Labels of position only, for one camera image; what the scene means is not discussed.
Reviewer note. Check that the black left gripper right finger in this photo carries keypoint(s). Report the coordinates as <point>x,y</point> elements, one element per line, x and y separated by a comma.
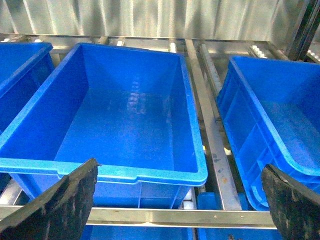
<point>294,208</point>

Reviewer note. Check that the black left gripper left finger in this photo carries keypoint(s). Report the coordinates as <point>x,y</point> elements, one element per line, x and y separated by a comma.
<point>59,213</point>

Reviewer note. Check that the blue bin with buttons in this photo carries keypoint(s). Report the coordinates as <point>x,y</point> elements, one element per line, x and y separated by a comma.
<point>270,111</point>

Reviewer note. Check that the small blue bin left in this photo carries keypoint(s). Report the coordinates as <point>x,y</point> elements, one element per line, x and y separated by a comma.
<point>100,232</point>

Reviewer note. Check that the blue bin far left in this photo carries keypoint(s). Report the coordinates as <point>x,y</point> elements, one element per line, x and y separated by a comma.
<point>130,109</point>

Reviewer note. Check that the metal rack frame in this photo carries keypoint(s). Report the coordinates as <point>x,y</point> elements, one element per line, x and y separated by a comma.
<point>204,77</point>

